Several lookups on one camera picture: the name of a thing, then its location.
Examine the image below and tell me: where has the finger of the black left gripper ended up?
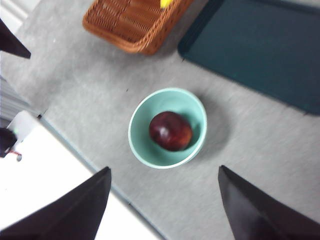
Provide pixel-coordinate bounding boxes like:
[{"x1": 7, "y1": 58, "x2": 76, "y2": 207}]
[{"x1": 0, "y1": 18, "x2": 32, "y2": 60}]

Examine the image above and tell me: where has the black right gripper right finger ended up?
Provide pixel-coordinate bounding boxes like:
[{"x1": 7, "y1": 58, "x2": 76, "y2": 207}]
[{"x1": 217, "y1": 164, "x2": 320, "y2": 240}]

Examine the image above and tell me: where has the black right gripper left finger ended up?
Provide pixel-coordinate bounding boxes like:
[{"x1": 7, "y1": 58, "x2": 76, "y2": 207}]
[{"x1": 0, "y1": 166, "x2": 112, "y2": 240}]

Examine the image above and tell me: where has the teal ceramic bowl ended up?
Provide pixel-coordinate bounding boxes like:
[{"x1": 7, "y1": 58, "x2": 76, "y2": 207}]
[{"x1": 127, "y1": 87, "x2": 208, "y2": 170}]

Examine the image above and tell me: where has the dark red plum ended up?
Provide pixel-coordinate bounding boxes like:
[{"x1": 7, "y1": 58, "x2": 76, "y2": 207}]
[{"x1": 149, "y1": 111, "x2": 193, "y2": 152}]

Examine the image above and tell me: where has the white box with green light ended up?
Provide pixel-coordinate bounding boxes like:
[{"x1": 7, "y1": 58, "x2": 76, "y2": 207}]
[{"x1": 7, "y1": 110, "x2": 38, "y2": 151}]

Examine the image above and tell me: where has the brown wicker basket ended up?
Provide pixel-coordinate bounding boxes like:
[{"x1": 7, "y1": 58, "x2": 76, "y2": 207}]
[{"x1": 82, "y1": 0, "x2": 195, "y2": 55}]

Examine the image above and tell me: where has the black rectangular tray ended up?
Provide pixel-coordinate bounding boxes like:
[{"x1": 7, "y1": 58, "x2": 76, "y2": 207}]
[{"x1": 177, "y1": 0, "x2": 320, "y2": 116}]

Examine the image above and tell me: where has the grey aluminium frame rail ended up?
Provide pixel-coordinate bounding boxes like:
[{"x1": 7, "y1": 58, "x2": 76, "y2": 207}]
[{"x1": 0, "y1": 76, "x2": 35, "y2": 121}]

